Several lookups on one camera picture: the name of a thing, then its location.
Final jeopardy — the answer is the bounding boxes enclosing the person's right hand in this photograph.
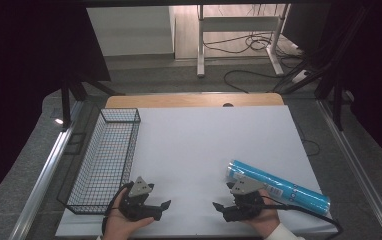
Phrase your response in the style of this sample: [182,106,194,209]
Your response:
[244,189,282,239]

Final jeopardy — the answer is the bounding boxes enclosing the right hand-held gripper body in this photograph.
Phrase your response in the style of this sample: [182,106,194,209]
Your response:
[223,177,266,223]

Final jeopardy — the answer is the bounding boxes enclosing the person's left hand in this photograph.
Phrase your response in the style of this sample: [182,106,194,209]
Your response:
[102,189,156,240]

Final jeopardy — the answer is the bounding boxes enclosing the black floor cables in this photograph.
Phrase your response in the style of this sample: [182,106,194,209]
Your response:
[202,31,305,94]

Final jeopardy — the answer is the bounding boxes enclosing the white table mat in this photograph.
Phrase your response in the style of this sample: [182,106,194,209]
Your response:
[55,104,339,239]

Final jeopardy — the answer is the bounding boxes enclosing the black curtain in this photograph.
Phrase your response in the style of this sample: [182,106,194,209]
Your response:
[282,0,382,166]
[0,0,112,214]

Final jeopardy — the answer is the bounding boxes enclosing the blue plastic bag roll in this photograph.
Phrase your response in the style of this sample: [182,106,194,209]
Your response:
[225,159,332,216]

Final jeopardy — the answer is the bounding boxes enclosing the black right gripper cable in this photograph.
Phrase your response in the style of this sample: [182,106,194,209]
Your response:
[261,195,344,240]

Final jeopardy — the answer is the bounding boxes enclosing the white power strip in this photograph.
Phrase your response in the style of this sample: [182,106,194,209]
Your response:
[291,69,311,84]

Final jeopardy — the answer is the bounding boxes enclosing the black tripod stand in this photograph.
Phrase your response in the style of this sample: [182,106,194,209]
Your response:
[60,71,125,132]
[272,6,373,132]

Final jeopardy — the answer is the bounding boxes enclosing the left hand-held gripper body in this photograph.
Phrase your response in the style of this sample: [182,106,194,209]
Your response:
[118,176,163,222]

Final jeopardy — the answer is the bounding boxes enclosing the black wire basket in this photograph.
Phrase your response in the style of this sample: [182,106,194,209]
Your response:
[56,107,142,215]

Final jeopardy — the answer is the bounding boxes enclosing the aluminium rail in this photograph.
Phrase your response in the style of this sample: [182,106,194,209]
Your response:
[316,99,382,240]
[16,99,84,240]

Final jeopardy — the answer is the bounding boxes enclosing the white desk frame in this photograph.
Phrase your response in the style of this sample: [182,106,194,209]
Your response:
[196,3,292,80]

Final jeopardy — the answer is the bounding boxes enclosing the thin black cable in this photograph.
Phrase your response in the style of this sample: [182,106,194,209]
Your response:
[295,123,321,157]

